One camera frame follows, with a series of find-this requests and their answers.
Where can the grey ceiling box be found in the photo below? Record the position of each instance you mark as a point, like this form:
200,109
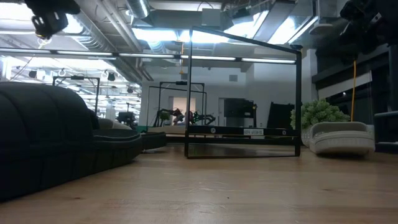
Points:
211,17

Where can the silver round ceiling duct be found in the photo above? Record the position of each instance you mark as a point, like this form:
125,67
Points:
138,7

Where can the white sticker label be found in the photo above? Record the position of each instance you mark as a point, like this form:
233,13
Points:
253,132

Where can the light green artificial plant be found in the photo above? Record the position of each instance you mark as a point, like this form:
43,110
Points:
317,113

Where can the black background station frame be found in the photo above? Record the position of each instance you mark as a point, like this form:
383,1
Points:
161,102
93,90

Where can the black rubber slide sandal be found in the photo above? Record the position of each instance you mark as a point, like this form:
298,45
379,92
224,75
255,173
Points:
40,137
154,140

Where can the black background monitor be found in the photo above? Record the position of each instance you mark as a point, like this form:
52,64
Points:
239,108

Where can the black leaning panel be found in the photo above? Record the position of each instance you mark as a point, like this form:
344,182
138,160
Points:
280,116

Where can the long ceiling light strip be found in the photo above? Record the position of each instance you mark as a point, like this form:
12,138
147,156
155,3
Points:
146,55

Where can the background robot arms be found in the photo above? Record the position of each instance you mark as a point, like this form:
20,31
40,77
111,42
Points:
199,118

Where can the white rubber slide sandal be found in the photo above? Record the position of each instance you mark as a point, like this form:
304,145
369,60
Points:
342,140

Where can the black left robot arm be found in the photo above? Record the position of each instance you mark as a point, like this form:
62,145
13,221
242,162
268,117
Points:
53,5

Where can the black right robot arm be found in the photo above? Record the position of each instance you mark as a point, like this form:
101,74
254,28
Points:
388,28

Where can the grey patterned plant pot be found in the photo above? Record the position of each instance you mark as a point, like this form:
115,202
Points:
305,137

